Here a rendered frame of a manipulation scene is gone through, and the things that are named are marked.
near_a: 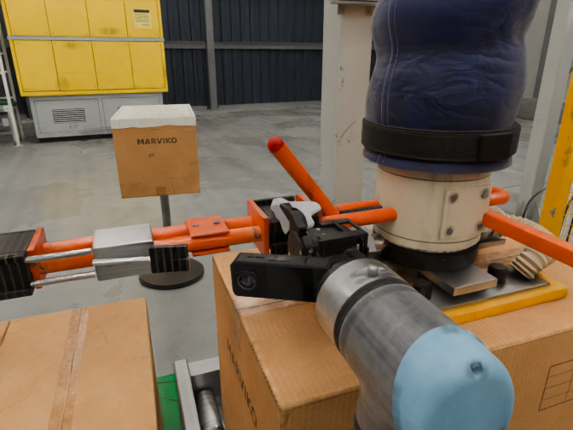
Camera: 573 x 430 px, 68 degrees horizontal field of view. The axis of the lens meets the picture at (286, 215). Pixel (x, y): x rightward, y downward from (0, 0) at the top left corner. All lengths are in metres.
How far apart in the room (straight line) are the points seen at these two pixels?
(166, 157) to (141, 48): 5.61
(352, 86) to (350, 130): 0.16
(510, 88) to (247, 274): 0.40
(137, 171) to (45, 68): 5.58
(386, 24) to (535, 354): 0.49
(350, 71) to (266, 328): 1.23
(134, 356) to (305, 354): 0.78
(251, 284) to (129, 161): 1.85
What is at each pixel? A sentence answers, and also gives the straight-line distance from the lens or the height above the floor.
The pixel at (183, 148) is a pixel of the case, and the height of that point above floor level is 0.86.
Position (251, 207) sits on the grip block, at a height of 1.10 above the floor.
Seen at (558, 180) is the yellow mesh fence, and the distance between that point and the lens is 1.63.
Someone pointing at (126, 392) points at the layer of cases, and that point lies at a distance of 1.18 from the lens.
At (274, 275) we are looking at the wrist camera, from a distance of 0.47.
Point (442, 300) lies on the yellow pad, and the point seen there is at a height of 0.97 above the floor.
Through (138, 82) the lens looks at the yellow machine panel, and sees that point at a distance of 7.80.
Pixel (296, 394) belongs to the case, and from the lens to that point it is 0.52.
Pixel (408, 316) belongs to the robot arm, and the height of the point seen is 1.12.
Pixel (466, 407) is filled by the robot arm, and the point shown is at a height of 1.09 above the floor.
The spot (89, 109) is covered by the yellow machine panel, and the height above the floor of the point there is 0.48.
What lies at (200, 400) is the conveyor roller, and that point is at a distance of 1.11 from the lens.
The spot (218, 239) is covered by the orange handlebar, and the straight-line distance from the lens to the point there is 0.56.
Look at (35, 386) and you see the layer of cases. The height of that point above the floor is 0.54.
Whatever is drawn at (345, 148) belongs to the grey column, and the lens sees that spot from 1.71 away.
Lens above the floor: 1.30
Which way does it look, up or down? 20 degrees down
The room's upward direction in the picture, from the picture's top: straight up
